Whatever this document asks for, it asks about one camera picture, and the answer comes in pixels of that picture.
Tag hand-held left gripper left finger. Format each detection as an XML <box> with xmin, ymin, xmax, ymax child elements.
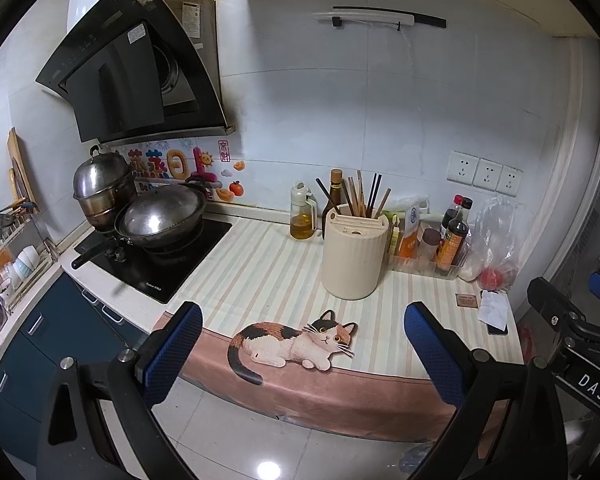
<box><xmin>36</xmin><ymin>301</ymin><xmax>203</xmax><ymax>480</ymax></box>

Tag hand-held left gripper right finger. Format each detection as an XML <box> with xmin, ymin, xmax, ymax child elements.
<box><xmin>404</xmin><ymin>301</ymin><xmax>568</xmax><ymax>480</ymax></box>

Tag beige utensil holder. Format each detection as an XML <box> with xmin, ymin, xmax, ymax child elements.
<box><xmin>321</xmin><ymin>203</ymin><xmax>389</xmax><ymax>301</ymax></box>

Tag set of chopsticks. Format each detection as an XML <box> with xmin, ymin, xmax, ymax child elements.
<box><xmin>314</xmin><ymin>169</ymin><xmax>392</xmax><ymax>222</ymax></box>

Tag white paper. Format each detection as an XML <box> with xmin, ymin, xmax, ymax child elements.
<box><xmin>477</xmin><ymin>289</ymin><xmax>509</xmax><ymax>334</ymax></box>

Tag red tomato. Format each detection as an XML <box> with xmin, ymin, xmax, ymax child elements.
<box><xmin>479</xmin><ymin>267</ymin><xmax>507</xmax><ymax>291</ymax></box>

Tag black induction cooktop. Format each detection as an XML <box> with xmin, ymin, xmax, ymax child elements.
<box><xmin>72</xmin><ymin>215</ymin><xmax>234</xmax><ymax>305</ymax></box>

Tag white powder bag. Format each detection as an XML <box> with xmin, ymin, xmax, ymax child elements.
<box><xmin>459</xmin><ymin>250</ymin><xmax>486</xmax><ymax>282</ymax></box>

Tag clear plastic organizer tray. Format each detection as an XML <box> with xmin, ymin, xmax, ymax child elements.
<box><xmin>389</xmin><ymin>252</ymin><xmax>469</xmax><ymax>281</ymax></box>

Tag clear plastic bag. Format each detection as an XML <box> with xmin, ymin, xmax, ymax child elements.
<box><xmin>461</xmin><ymin>196</ymin><xmax>524</xmax><ymax>292</ymax></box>

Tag dark soy sauce bottle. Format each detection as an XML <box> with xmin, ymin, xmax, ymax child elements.
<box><xmin>433</xmin><ymin>209</ymin><xmax>470</xmax><ymax>277</ymax></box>

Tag brown-lid jar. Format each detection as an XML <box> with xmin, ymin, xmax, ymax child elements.
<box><xmin>419</xmin><ymin>228</ymin><xmax>442</xmax><ymax>264</ymax></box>

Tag cat-print striped tablecloth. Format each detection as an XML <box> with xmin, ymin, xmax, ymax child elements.
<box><xmin>152</xmin><ymin>216</ymin><xmax>526</xmax><ymax>444</ymax></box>

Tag yellow-green box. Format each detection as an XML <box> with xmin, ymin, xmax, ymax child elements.
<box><xmin>387</xmin><ymin>212</ymin><xmax>401</xmax><ymax>256</ymax></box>

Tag white and orange seasoning bag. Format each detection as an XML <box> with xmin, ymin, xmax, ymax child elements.
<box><xmin>397</xmin><ymin>198</ymin><xmax>431</xmax><ymax>261</ymax></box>

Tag blue cabinet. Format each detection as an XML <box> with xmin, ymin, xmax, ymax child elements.
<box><xmin>0</xmin><ymin>272</ymin><xmax>152</xmax><ymax>467</ymax></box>

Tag red-capped dark bottle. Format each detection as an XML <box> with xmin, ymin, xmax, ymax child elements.
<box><xmin>440</xmin><ymin>194</ymin><xmax>475</xmax><ymax>234</ymax></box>

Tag steel wok with lid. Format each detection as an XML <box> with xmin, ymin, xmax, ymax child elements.
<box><xmin>70</xmin><ymin>182</ymin><xmax>209</xmax><ymax>269</ymax></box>

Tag metal dish rack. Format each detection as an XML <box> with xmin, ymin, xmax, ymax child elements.
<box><xmin>0</xmin><ymin>199</ymin><xmax>62</xmax><ymax>312</ymax></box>

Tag steel steamer pot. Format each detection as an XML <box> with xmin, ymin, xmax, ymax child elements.
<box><xmin>72</xmin><ymin>144</ymin><xmax>139</xmax><ymax>234</ymax></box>

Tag oil dispenser bottle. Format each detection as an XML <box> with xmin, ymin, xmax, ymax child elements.
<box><xmin>289</xmin><ymin>181</ymin><xmax>319</xmax><ymax>241</ymax></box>

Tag dark bottle with brown cap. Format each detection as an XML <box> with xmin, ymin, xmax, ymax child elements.
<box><xmin>322</xmin><ymin>168</ymin><xmax>344</xmax><ymax>241</ymax></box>

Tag wooden cutting board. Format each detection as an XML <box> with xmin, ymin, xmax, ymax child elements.
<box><xmin>7</xmin><ymin>127</ymin><xmax>39</xmax><ymax>212</ymax></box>

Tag black range hood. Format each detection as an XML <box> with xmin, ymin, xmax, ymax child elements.
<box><xmin>35</xmin><ymin>0</ymin><xmax>237</xmax><ymax>147</ymax></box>

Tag white wall outlet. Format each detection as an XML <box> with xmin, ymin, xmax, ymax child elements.
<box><xmin>472</xmin><ymin>158</ymin><xmax>504</xmax><ymax>191</ymax></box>
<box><xmin>447</xmin><ymin>149</ymin><xmax>481</xmax><ymax>184</ymax></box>
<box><xmin>495</xmin><ymin>164</ymin><xmax>525</xmax><ymax>198</ymax></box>

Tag colourful wall stickers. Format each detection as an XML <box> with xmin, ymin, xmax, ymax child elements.
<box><xmin>124</xmin><ymin>137</ymin><xmax>247</xmax><ymax>207</ymax></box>

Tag white wall-mounted rail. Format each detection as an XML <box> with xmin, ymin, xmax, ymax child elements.
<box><xmin>312</xmin><ymin>6</ymin><xmax>447</xmax><ymax>31</ymax></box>

